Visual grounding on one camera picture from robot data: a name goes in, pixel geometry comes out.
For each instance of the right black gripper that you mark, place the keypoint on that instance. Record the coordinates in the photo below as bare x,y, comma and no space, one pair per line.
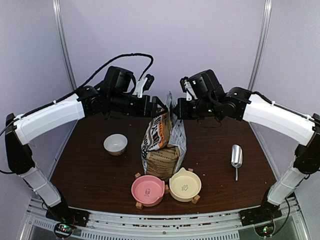
180,110

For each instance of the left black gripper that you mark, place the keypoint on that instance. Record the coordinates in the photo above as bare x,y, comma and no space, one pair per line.
144,111

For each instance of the brown pet food bag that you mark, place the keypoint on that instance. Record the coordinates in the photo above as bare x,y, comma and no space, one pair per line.
164,144

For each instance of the silver metal scoop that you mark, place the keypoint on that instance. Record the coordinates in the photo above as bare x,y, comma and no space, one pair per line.
236,159

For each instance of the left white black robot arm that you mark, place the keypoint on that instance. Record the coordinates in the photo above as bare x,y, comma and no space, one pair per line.
117,92

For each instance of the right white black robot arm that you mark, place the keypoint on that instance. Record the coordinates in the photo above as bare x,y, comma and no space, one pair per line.
205,97

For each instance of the cream cat-ear pet bowl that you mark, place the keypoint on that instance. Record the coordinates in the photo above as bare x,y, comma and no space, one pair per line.
184,185

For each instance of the pink pet bowl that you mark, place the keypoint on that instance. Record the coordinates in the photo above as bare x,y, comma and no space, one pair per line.
148,190

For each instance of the white ceramic bowl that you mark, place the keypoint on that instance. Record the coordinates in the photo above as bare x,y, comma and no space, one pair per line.
115,144

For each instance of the wooden bowl stand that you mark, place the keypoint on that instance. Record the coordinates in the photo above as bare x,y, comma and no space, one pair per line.
166,191

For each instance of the right circuit board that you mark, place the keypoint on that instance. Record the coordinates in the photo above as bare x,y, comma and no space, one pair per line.
264,230

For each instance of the circuit board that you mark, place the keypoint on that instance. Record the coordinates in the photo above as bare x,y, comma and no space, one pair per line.
63,230
264,230

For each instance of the left circuit board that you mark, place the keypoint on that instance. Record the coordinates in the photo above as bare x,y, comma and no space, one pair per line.
63,230

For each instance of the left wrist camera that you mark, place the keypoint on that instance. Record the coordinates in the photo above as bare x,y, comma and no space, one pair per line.
142,85

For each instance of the right aluminium corner post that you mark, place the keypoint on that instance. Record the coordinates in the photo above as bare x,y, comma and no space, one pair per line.
263,35

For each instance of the aluminium corner post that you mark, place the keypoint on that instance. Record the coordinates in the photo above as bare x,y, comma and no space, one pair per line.
63,43
263,35

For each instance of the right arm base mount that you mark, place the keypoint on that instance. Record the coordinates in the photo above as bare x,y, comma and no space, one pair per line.
263,213

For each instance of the front aluminium rail frame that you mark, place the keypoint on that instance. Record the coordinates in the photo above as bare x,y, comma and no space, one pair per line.
224,225

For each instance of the left aluminium corner post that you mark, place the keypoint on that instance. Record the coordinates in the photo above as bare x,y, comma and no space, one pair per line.
63,43

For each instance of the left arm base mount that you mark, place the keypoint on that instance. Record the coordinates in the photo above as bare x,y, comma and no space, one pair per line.
61,212

